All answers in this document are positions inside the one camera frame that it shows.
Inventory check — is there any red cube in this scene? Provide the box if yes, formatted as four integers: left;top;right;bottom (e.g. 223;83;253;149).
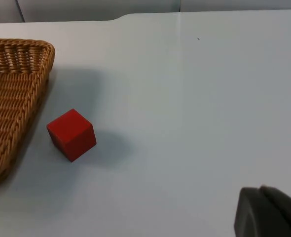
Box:
46;108;97;163

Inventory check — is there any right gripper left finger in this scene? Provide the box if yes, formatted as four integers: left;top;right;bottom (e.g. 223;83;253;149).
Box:
233;187;291;237

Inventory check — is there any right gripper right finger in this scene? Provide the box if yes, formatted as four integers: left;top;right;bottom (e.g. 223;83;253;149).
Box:
260;186;291;237

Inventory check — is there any brown wicker basket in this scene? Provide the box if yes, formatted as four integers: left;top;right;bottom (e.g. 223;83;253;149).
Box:
0;38;56;188

